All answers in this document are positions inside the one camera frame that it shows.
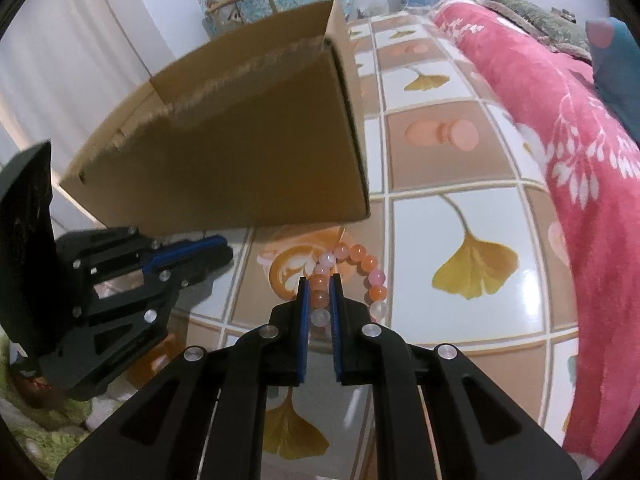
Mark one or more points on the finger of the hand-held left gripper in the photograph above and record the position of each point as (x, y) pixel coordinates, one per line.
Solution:
(150, 295)
(190, 249)

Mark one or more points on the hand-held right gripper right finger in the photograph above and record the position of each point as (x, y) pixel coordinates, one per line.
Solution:
(336, 330)

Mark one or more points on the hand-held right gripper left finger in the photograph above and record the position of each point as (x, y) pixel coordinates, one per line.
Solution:
(302, 330)

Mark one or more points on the brown cardboard box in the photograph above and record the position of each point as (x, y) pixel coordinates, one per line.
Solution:
(240, 150)

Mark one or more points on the green patterned blanket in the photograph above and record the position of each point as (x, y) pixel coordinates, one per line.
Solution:
(45, 425)

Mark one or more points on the white curtain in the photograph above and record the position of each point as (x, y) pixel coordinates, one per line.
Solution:
(75, 50)

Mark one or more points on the wooden chair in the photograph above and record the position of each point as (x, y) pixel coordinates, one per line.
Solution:
(240, 7)

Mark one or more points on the pink floral blanket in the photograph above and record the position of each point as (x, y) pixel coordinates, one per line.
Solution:
(575, 170)

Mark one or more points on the green patterned pillow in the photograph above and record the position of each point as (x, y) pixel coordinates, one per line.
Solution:
(540, 20)

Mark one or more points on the blue plush toy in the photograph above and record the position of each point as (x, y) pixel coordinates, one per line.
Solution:
(617, 70)

